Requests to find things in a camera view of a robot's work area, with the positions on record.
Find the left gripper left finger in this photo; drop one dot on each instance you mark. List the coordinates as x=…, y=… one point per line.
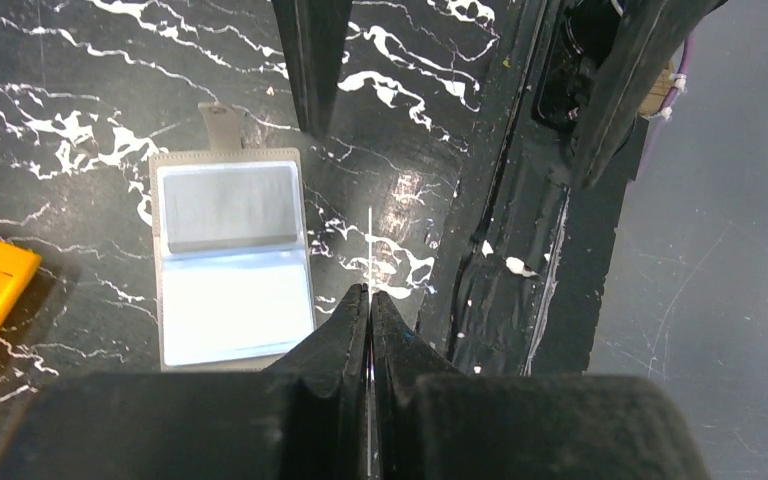
x=299, y=418

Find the grey card holder blue inside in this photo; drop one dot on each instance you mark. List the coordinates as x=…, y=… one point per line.
x=233, y=276

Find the thin white card edge-on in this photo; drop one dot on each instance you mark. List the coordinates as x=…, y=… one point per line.
x=369, y=362

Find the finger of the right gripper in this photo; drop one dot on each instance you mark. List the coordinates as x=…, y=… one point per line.
x=312, y=34
x=649, y=32

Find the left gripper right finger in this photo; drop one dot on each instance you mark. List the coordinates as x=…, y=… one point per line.
x=436, y=422

